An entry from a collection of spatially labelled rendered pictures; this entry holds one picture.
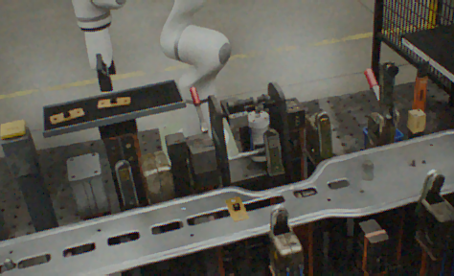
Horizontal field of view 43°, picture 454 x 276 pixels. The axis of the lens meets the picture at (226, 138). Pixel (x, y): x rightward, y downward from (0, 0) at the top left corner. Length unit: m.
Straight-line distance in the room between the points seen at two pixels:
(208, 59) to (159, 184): 0.47
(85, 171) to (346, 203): 0.62
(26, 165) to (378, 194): 0.90
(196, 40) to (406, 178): 0.72
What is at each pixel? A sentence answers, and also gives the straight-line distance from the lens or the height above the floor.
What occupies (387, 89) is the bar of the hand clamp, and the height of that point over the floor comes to 1.14.
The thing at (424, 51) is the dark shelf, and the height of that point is 1.03.
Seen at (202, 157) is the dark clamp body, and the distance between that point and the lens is 1.48.
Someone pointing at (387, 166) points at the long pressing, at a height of 1.00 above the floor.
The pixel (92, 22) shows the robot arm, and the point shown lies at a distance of 1.43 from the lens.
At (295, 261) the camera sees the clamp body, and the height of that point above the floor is 1.02.
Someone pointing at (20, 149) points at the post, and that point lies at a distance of 1.58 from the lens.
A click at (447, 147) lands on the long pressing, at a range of 1.63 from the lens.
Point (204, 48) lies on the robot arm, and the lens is 1.74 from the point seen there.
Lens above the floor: 1.92
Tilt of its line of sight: 34 degrees down
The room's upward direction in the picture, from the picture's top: 6 degrees counter-clockwise
